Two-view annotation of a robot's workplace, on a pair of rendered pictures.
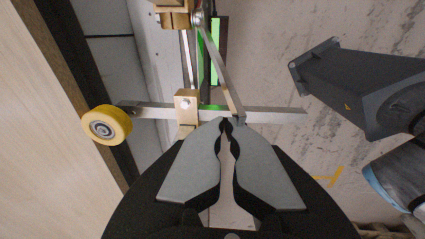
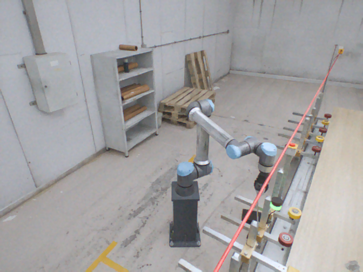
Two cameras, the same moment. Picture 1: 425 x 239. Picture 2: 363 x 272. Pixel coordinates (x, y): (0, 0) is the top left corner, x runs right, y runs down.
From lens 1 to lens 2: 158 cm
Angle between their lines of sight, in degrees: 40
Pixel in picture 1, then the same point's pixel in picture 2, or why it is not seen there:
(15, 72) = (309, 229)
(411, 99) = (188, 191)
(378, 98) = (194, 196)
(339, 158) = not seen: hidden behind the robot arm
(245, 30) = not seen: outside the picture
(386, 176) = (209, 170)
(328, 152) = not seen: hidden behind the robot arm
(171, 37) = (270, 250)
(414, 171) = (203, 170)
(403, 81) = (187, 198)
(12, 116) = (323, 225)
